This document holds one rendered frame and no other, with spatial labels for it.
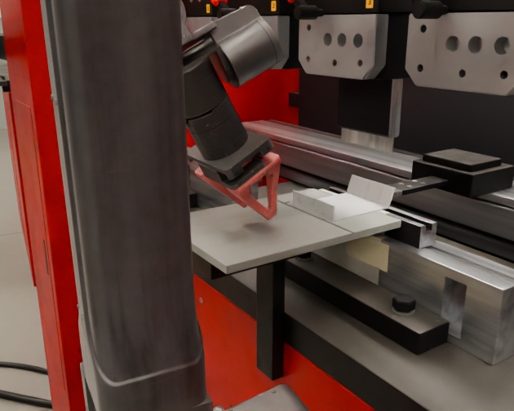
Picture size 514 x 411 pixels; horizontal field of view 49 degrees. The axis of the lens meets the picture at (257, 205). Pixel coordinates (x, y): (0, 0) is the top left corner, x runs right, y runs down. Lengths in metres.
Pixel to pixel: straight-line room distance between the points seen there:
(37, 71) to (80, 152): 1.21
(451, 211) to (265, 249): 0.46
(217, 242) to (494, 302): 0.31
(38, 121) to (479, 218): 1.01
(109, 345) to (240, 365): 0.65
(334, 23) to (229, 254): 0.34
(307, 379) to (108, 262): 0.54
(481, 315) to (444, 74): 0.27
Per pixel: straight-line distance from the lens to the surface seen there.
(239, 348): 0.91
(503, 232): 0.97
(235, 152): 0.63
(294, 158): 1.33
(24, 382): 2.31
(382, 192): 0.81
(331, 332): 0.73
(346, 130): 0.83
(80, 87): 0.25
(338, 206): 0.79
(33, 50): 1.45
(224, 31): 0.62
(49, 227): 1.53
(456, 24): 0.65
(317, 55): 0.80
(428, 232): 0.76
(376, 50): 0.73
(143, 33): 0.25
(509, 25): 0.61
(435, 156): 0.98
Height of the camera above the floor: 1.24
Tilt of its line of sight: 18 degrees down
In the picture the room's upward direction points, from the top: straight up
